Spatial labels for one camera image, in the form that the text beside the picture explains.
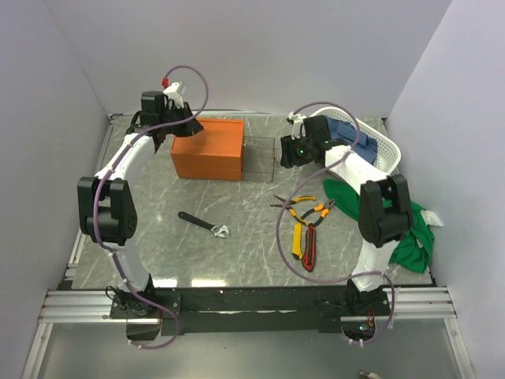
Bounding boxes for white crumpled paper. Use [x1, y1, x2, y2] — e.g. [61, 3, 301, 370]
[421, 210, 444, 227]

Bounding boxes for yellow utility knife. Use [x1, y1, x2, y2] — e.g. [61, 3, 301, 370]
[291, 223, 303, 260]

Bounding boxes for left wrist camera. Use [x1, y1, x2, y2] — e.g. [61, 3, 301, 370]
[161, 77, 186, 109]

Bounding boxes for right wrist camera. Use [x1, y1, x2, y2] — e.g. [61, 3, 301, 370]
[286, 112, 305, 140]

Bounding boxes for green cloth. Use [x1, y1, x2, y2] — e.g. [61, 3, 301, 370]
[323, 179, 435, 274]

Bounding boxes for orange-handled cutting pliers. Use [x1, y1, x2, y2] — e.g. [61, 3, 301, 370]
[300, 199, 335, 227]

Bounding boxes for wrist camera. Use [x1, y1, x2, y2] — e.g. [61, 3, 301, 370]
[161, 77, 186, 109]
[286, 112, 305, 140]

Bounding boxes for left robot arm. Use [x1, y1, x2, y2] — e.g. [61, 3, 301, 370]
[77, 85, 204, 317]

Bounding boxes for orange drawer box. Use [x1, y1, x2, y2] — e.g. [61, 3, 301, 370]
[170, 118, 245, 182]

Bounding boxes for clear acrylic drawer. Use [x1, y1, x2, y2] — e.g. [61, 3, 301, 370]
[241, 136, 275, 182]

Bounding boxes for red black utility knife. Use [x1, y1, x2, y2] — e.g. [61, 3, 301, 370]
[302, 225, 316, 272]

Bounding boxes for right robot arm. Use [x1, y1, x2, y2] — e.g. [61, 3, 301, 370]
[280, 114, 413, 315]

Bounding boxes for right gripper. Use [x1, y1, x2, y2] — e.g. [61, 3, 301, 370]
[279, 133, 313, 170]

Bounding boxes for yellow needle-nose pliers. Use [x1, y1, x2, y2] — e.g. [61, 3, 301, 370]
[271, 195, 316, 226]

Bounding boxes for white plastic basket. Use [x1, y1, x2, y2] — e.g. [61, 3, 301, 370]
[310, 106, 401, 191]

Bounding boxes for black base bar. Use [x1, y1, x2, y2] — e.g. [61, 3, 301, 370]
[110, 286, 391, 340]

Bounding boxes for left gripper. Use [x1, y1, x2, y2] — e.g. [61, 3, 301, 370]
[160, 102, 205, 137]

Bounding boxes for blue checkered cloth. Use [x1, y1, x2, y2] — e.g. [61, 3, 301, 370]
[326, 116, 378, 164]

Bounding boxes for black adjustable wrench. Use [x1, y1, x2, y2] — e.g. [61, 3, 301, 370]
[178, 212, 230, 238]

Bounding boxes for aluminium rail frame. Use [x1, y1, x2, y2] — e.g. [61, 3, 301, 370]
[23, 111, 474, 378]

